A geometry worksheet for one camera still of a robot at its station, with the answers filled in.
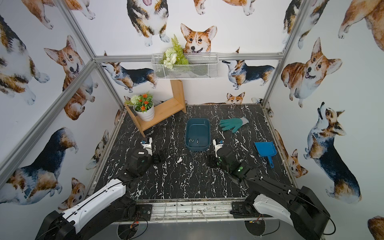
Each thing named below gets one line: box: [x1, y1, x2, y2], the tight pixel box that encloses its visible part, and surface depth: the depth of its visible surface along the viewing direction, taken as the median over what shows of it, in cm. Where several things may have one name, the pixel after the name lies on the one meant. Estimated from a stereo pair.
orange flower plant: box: [124, 91, 154, 113], surface depth 96 cm
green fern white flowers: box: [159, 34, 189, 70], surface depth 82 cm
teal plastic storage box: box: [185, 117, 211, 152], surface depth 105 cm
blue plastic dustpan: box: [254, 141, 277, 168], surface depth 100 cm
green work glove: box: [219, 116, 250, 133], surface depth 112 cm
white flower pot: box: [133, 101, 155, 122], surface depth 98 cm
